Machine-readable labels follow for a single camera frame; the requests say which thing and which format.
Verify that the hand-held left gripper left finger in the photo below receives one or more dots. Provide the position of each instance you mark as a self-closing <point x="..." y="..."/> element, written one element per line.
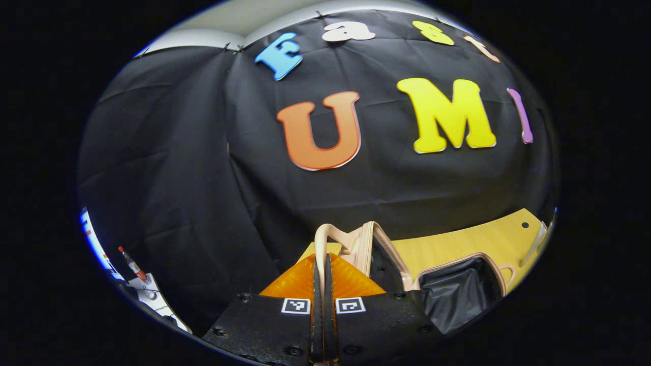
<point x="317" y="325"/>

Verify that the pink suitcase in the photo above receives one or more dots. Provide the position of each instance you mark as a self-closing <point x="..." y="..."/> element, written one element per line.
<point x="457" y="295"/>

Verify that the black cloth clip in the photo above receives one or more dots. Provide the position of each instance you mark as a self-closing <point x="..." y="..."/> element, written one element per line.
<point x="233" y="47"/>
<point x="320" y="13"/>

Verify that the computer monitor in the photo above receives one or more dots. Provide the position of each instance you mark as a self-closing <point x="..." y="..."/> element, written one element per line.
<point x="94" y="244"/>

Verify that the black backdrop cloth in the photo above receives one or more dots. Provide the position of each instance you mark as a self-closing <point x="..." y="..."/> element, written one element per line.
<point x="203" y="152"/>

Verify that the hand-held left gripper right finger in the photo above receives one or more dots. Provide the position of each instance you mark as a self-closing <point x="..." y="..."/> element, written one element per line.
<point x="330" y="325"/>

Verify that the red capped pen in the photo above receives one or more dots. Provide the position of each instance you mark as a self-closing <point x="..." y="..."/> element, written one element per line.
<point x="131" y="264"/>

